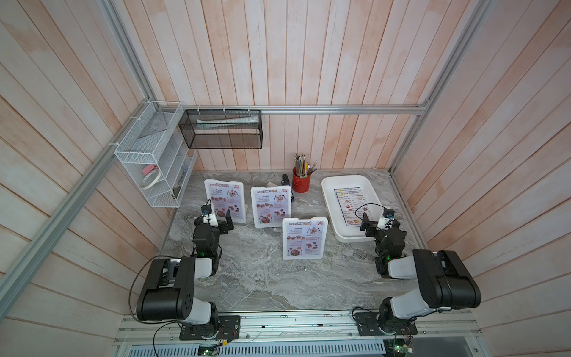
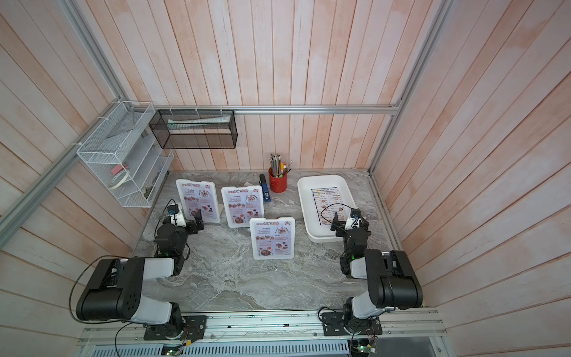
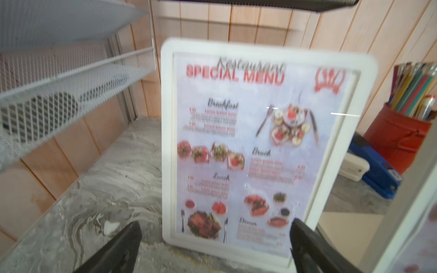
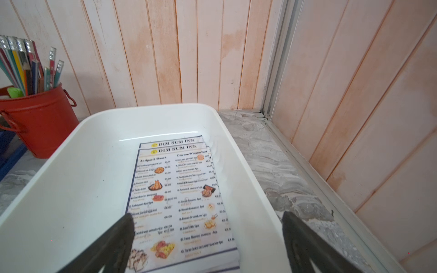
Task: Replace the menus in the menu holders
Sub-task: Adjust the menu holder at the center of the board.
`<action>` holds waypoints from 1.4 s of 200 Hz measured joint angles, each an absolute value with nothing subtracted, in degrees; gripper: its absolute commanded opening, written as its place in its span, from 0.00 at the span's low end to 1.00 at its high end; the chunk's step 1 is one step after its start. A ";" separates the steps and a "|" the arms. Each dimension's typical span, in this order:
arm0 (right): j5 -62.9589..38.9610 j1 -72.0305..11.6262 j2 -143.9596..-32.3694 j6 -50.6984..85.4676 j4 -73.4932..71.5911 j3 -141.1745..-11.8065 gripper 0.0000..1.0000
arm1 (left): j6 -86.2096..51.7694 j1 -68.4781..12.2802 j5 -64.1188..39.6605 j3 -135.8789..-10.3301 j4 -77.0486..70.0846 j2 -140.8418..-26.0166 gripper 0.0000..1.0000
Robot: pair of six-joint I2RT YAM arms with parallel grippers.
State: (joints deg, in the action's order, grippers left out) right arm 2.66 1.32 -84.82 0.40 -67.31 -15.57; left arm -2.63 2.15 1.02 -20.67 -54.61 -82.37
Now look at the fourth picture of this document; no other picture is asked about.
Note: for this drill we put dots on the white plastic tray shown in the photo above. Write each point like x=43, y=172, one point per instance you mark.
x=82, y=190

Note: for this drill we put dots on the dim sum inn menu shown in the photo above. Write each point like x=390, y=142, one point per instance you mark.
x=180, y=221
x=171, y=142

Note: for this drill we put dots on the red metal bucket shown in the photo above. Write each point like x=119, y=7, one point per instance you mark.
x=42, y=121

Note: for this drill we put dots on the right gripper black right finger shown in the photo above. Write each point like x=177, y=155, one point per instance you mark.
x=307, y=251

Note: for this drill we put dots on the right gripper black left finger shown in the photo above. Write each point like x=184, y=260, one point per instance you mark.
x=109, y=253

